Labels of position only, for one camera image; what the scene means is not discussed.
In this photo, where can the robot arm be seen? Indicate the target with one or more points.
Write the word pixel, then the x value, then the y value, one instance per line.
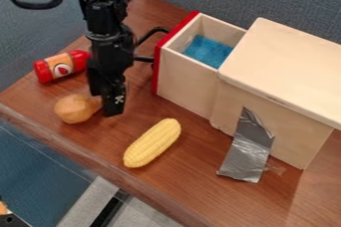
pixel 104 8

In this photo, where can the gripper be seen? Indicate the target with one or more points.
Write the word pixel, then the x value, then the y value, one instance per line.
pixel 110 53

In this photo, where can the drawer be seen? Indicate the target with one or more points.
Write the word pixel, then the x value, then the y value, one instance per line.
pixel 191 68

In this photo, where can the grey tape strip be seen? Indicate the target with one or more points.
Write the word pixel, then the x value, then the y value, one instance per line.
pixel 248 148

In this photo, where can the blue cloth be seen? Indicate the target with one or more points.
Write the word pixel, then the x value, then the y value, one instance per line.
pixel 208 51

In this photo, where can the red toy bottle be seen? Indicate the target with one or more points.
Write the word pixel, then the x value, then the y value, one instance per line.
pixel 62 66

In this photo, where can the yellow toy corn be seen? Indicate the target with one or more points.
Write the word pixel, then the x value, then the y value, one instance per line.
pixel 152 142

